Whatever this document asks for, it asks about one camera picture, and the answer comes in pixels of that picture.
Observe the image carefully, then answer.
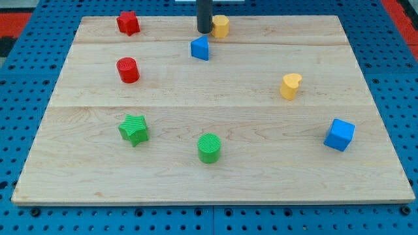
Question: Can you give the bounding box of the blue triangle block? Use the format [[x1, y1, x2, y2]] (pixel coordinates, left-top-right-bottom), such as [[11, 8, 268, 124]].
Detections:
[[190, 35, 209, 61]]

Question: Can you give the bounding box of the yellow hexagon block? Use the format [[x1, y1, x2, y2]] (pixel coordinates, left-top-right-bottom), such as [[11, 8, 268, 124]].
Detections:
[[211, 15, 230, 39]]

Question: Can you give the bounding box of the green cylinder block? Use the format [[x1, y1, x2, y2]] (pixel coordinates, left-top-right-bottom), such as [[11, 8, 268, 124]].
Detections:
[[197, 133, 221, 164]]

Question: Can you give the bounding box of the light wooden board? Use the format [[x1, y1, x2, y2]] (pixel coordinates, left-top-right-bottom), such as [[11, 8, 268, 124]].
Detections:
[[12, 16, 415, 206]]

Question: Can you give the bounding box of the green star block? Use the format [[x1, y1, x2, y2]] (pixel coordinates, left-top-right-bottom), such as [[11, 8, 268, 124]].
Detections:
[[118, 114, 149, 147]]

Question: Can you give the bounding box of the yellow heart block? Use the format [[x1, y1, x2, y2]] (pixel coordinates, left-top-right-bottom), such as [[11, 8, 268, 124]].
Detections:
[[280, 73, 302, 101]]

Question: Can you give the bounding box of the red cylinder block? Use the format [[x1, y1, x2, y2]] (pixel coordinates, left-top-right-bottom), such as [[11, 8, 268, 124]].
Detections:
[[116, 57, 140, 84]]

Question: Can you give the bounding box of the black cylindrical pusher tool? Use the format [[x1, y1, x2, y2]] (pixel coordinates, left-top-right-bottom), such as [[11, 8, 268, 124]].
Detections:
[[196, 0, 213, 34]]

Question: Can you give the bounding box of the red star block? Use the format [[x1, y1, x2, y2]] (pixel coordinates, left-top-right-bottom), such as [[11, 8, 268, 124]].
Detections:
[[116, 11, 140, 37]]

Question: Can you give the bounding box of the blue cube block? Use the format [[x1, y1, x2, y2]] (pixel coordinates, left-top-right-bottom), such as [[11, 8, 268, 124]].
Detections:
[[323, 118, 355, 151]]

